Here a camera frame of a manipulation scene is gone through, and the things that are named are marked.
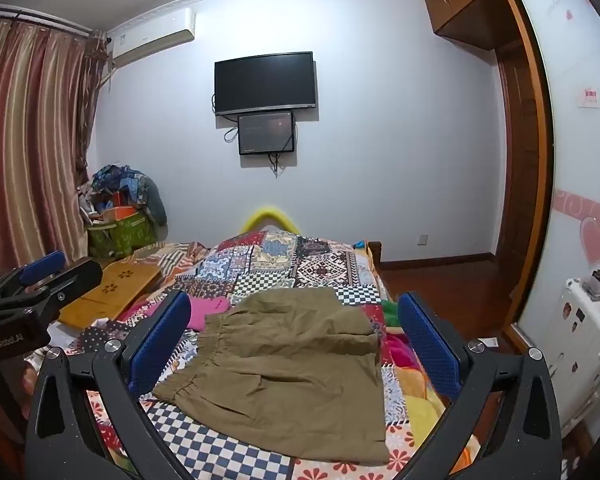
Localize olive khaki pants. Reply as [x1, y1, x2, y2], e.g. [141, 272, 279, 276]
[152, 288, 389, 465]

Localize colourful fleece blanket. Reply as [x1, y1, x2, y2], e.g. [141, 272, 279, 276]
[360, 238, 481, 461]

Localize pink folded cloth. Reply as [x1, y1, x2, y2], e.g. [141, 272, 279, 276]
[144, 294, 232, 332]

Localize green storage basket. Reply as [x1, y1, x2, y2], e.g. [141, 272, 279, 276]
[86, 211, 156, 258]

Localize wooden lap desk board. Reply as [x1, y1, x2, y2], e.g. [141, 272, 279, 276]
[58, 260, 162, 328]

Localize patchwork patterned bed quilt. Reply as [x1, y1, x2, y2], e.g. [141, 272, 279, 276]
[67, 230, 444, 479]

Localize pile of blue clothes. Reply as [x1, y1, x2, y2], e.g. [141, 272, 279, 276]
[80, 165, 168, 228]

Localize yellow curved pillow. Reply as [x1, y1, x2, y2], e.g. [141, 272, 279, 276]
[240, 206, 300, 234]

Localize striped red beige curtain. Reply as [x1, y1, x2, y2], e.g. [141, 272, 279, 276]
[0, 20, 107, 274]

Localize white air conditioner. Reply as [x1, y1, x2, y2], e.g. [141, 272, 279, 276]
[111, 8, 196, 68]

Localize wooden wardrobe with sliding door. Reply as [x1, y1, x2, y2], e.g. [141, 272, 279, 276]
[425, 0, 600, 351]

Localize small black wall monitor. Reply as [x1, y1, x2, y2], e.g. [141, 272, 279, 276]
[237, 112, 296, 156]

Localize black wall television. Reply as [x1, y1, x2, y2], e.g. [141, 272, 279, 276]
[213, 51, 317, 116]

